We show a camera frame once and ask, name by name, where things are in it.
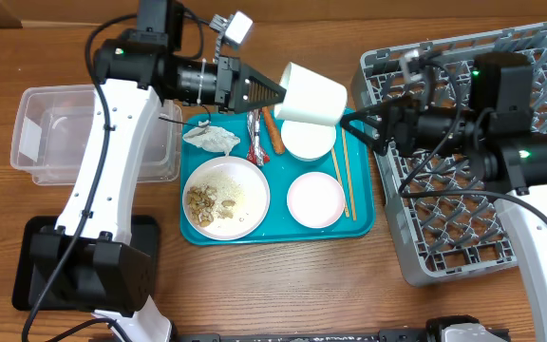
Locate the clear plastic storage bin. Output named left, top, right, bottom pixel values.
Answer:
left=10, top=85, right=182, bottom=185

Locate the pink bowl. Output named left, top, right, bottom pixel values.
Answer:
left=287, top=172, right=344, bottom=229

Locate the teal plastic serving tray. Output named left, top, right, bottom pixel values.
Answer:
left=179, top=114, right=376, bottom=246

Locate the white plate with food scraps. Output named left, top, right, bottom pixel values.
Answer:
left=182, top=156, right=271, bottom=241

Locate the wooden chopstick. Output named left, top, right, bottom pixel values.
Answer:
left=341, top=127, right=357, bottom=221
left=330, top=147, right=349, bottom=218

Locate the orange carrot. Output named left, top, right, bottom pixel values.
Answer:
left=261, top=106, right=286, bottom=155

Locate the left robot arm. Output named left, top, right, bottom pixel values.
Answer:
left=29, top=0, right=286, bottom=341

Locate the black plastic tray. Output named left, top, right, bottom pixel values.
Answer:
left=11, top=216, right=160, bottom=316

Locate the white tissue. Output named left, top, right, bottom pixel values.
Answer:
left=182, top=121, right=241, bottom=156

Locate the white paper cup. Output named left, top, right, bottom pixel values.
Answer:
left=273, top=63, right=348, bottom=126

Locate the red silver snack wrapper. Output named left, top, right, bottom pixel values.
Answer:
left=247, top=109, right=270, bottom=167

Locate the grey dishwasher rack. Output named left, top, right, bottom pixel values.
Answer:
left=350, top=22, right=547, bottom=287

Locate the white bowl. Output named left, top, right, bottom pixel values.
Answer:
left=281, top=121, right=336, bottom=162

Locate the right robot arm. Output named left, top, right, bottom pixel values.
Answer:
left=340, top=49, right=547, bottom=341

